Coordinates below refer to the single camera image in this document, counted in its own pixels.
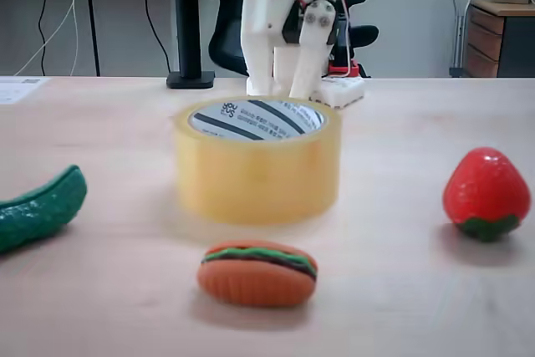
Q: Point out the clear packing tape roll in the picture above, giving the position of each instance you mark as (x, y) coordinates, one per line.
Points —
(251, 181)

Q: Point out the red toy strawberry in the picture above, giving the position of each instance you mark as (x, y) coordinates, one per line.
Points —
(485, 185)

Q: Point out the grey metal crutch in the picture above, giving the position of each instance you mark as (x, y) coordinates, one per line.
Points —
(460, 31)

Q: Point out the green toy cucumber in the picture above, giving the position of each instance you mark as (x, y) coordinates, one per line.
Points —
(42, 210)

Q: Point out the white printed paper sheet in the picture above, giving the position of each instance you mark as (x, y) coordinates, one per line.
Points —
(16, 89)

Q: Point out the red table clamp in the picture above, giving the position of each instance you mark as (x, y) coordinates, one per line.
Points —
(351, 69)

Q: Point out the toy hamburger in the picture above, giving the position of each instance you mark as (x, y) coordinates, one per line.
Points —
(255, 282)

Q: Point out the black office chair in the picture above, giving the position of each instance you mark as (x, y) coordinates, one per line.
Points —
(225, 52)

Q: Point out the wooden drawer cabinet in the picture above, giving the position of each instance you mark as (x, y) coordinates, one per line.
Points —
(480, 39)

